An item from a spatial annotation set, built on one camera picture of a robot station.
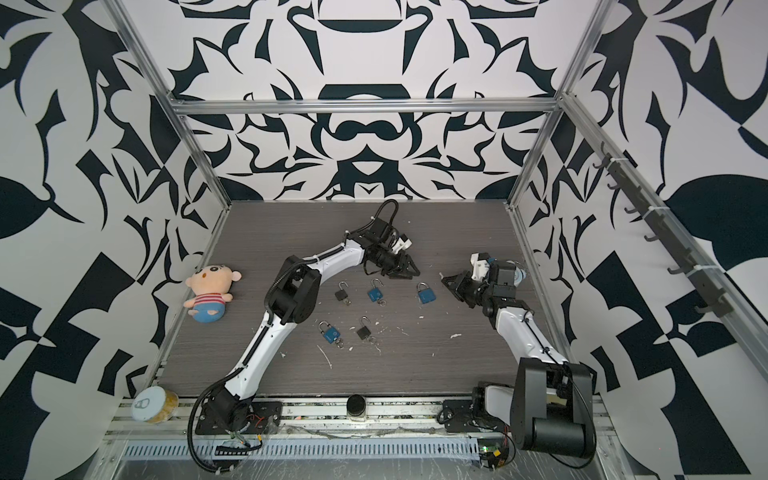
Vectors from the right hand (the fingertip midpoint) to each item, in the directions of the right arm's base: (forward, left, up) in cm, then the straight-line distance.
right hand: (445, 277), depth 85 cm
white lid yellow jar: (-30, +72, -5) cm, 78 cm away
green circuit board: (-39, -8, -13) cm, 42 cm away
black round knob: (-31, +24, -2) cm, 39 cm away
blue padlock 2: (+1, +4, -12) cm, 12 cm away
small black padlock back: (+1, +31, -11) cm, 33 cm away
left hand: (+8, +6, -8) cm, 13 cm away
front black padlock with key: (-11, +24, -13) cm, 29 cm away
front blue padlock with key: (-11, +33, -11) cm, 37 cm away
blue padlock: (+1, +20, -12) cm, 24 cm away
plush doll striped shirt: (+1, +69, -5) cm, 69 cm away
